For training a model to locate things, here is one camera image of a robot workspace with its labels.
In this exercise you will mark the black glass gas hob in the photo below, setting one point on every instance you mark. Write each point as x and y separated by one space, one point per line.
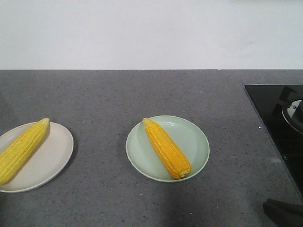
268 100

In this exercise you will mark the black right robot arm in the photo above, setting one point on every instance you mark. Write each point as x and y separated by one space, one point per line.
284 214

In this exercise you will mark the steel gas burner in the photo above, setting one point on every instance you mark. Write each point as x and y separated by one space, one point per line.
293 115

